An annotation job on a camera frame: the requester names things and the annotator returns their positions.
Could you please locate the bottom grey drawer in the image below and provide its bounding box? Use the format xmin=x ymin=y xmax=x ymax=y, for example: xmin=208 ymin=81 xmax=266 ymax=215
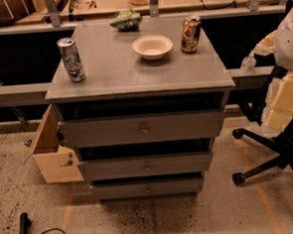
xmin=90 ymin=176 xmax=204 ymax=200

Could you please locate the middle grey drawer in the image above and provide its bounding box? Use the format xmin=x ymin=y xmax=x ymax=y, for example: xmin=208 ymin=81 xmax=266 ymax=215
xmin=77 ymin=151 xmax=213 ymax=181

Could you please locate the grey drawer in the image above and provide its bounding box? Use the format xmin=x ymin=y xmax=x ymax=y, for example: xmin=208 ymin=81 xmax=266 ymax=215
xmin=77 ymin=151 xmax=213 ymax=181
xmin=60 ymin=111 xmax=224 ymax=148
xmin=90 ymin=176 xmax=204 ymax=200

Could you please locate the clear sanitizer bottle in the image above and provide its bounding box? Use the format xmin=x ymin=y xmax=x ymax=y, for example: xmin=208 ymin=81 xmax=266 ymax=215
xmin=240 ymin=51 xmax=256 ymax=74

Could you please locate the black cylinder on floor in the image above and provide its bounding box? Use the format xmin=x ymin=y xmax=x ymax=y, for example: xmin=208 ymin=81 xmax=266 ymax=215
xmin=19 ymin=213 xmax=32 ymax=234

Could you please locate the grey drawer cabinet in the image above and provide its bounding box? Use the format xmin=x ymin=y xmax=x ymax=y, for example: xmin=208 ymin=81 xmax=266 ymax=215
xmin=41 ymin=15 xmax=242 ymax=205

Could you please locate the gold brown drink can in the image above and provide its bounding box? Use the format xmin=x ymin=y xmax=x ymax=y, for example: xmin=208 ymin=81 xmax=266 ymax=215
xmin=181 ymin=16 xmax=202 ymax=53

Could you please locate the green chip bag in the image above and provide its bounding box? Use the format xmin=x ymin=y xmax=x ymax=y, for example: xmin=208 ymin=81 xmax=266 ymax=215
xmin=110 ymin=9 xmax=143 ymax=31

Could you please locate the silver blue redbull can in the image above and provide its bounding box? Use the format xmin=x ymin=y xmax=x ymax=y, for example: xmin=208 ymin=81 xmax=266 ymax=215
xmin=57 ymin=38 xmax=86 ymax=82

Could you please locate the white paper bowl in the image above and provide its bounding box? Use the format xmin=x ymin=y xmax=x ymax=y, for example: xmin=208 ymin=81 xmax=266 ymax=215
xmin=132 ymin=35 xmax=173 ymax=60

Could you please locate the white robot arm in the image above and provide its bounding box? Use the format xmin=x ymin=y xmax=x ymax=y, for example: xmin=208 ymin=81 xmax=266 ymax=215
xmin=253 ymin=7 xmax=293 ymax=70

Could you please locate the light wooden box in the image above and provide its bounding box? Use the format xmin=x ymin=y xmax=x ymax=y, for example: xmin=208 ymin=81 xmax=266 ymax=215
xmin=25 ymin=105 xmax=83 ymax=183

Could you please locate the top grey drawer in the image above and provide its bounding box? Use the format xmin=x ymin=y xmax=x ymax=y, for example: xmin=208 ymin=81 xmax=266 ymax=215
xmin=60 ymin=111 xmax=224 ymax=148

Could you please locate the yellow foam block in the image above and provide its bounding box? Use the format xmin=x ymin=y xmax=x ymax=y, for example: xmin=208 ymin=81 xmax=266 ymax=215
xmin=262 ymin=70 xmax=293 ymax=131

